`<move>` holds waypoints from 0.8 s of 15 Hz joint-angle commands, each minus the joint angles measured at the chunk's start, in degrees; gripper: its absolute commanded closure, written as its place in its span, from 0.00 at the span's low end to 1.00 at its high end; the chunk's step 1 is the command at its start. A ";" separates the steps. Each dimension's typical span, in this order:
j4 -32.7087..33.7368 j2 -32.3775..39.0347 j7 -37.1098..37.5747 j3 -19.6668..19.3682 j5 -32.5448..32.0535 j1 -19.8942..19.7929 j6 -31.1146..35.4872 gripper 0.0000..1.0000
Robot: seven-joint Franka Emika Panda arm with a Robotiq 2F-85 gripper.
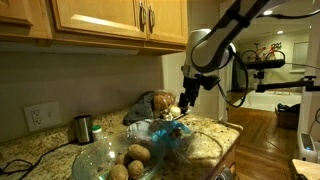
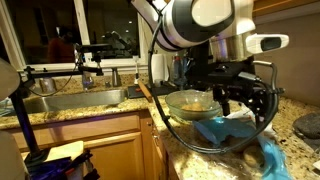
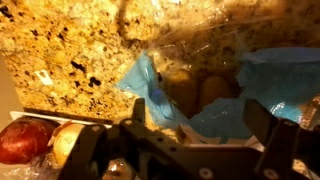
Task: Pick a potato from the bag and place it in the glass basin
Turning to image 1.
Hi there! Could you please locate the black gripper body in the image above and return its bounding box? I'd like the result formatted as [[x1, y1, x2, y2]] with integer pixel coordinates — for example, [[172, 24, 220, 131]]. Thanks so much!
[[182, 75, 203, 98]]

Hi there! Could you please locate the blue and clear potato bag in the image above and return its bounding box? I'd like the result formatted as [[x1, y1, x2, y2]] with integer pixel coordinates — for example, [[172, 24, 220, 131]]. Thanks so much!
[[126, 118, 225, 169]]

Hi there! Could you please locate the black bag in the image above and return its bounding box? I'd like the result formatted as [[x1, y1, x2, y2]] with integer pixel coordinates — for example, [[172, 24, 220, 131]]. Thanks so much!
[[276, 102, 302, 116]]

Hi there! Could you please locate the yellow onion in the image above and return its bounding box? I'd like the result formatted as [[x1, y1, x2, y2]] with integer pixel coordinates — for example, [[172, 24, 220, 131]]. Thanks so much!
[[169, 105, 183, 118]]

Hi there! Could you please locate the white garlic bulb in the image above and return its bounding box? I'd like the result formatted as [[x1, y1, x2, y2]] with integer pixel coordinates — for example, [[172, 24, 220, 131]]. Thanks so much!
[[161, 109, 172, 120]]

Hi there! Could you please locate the brown stuffed toy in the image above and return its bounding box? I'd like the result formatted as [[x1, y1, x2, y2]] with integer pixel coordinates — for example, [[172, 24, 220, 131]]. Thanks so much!
[[152, 90, 178, 113]]

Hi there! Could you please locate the wooden base cabinet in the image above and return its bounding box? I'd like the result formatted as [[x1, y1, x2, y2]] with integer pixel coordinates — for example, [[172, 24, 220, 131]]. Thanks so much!
[[204, 122, 244, 180]]

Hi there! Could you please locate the red bicycle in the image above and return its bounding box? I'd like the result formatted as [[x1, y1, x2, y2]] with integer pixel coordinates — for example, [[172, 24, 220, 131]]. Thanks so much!
[[240, 42, 287, 64]]

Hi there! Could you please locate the small green-lidded jar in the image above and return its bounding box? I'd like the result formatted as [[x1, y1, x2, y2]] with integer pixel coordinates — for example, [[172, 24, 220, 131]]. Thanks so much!
[[91, 124, 104, 143]]

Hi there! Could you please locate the stainless steel canister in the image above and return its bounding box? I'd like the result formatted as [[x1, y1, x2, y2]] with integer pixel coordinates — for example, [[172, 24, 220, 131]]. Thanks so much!
[[73, 114, 95, 145]]

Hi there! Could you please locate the clear glass bowl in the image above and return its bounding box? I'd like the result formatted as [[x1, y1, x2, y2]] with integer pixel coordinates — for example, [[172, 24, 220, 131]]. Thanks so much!
[[71, 130, 167, 180]]

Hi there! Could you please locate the window with white blinds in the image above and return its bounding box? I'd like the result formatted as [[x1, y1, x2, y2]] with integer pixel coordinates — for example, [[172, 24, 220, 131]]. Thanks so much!
[[292, 41, 310, 74]]

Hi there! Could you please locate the white small appliance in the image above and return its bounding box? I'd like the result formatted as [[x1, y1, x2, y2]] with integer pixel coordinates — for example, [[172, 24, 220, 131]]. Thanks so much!
[[297, 132, 320, 164]]

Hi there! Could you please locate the light wooden board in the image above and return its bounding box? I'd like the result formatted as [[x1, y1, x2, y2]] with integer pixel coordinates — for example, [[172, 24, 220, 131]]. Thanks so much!
[[291, 158, 320, 180]]

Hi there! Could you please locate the black wrist-mounted camera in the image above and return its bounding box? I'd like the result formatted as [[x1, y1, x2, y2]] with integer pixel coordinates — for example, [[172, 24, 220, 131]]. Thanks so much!
[[199, 74, 222, 92]]

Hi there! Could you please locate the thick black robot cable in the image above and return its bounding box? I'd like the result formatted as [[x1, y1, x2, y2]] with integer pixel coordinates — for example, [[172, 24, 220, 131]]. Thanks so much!
[[190, 9, 320, 109]]

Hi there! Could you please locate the black stereo camera bar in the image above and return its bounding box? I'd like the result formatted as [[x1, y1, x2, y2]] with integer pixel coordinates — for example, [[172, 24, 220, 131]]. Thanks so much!
[[244, 58, 287, 71]]

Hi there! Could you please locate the dark metal cabinet handle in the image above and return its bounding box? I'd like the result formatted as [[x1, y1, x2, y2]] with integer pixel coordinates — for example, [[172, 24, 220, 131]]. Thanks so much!
[[138, 1, 148, 33], [147, 5, 156, 34]]

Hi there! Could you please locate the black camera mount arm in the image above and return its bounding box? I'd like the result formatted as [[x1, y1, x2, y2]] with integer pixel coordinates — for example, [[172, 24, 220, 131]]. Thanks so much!
[[252, 69, 320, 94]]

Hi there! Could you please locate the wooden wall cabinet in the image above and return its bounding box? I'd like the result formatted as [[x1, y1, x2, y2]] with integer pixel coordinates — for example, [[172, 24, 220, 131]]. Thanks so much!
[[0, 0, 189, 57]]

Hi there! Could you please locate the thin black power cord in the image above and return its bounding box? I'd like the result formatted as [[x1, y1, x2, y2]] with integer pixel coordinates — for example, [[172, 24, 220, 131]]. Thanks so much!
[[0, 139, 79, 177]]

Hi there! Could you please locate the white wall outlet plate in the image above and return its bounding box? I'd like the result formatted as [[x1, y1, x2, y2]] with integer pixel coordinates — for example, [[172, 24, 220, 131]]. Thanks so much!
[[23, 101, 63, 133]]

